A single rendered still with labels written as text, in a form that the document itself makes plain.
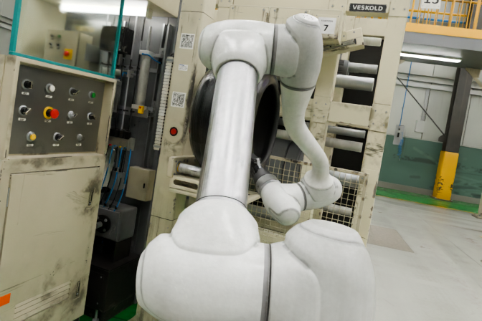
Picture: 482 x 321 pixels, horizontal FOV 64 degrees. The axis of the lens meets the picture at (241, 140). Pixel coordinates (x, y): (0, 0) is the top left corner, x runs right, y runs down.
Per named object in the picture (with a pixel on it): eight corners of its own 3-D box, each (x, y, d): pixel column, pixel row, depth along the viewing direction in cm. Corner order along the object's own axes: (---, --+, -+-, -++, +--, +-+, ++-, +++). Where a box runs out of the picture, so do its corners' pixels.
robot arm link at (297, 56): (315, 71, 112) (269, 67, 113) (327, 8, 102) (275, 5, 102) (320, 93, 102) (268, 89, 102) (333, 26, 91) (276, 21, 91)
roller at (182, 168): (175, 172, 182) (176, 162, 182) (179, 171, 186) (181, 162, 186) (243, 187, 170) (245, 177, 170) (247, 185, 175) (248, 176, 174)
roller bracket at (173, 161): (166, 177, 180) (168, 156, 179) (203, 170, 217) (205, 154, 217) (171, 178, 179) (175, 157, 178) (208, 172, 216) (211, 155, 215)
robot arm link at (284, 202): (257, 205, 141) (290, 198, 145) (275, 234, 129) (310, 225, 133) (259, 182, 136) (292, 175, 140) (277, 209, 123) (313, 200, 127)
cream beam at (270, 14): (225, 31, 210) (229, 3, 209) (241, 41, 233) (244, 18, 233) (338, 39, 189) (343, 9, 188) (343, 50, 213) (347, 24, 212)
